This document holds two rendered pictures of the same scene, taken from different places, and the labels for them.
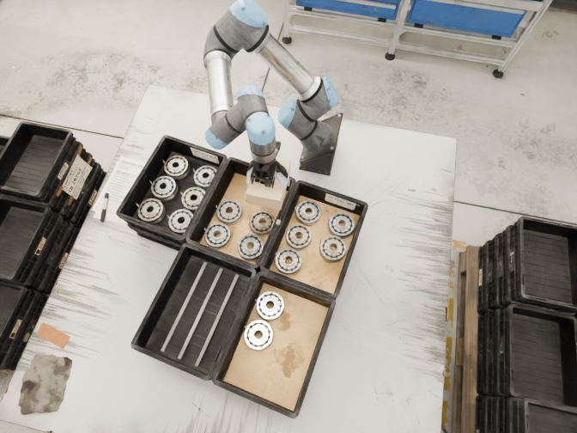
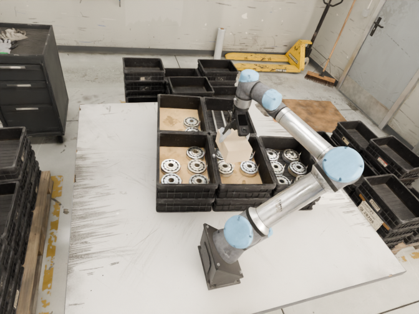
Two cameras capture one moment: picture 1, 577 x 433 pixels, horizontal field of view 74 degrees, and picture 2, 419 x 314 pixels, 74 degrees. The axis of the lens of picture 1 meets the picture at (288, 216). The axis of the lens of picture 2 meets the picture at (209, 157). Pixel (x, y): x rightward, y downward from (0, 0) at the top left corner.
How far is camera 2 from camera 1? 1.60 m
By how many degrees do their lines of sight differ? 67
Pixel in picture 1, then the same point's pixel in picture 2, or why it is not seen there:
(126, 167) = (337, 196)
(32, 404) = not seen: hidden behind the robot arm
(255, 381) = (182, 111)
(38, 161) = (394, 207)
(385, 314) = (120, 167)
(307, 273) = (179, 154)
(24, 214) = not seen: hidden behind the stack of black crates
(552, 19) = not seen: outside the picture
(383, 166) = (150, 278)
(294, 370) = (166, 118)
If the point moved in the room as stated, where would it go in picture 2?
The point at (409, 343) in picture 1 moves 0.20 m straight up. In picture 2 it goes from (101, 158) to (96, 132)
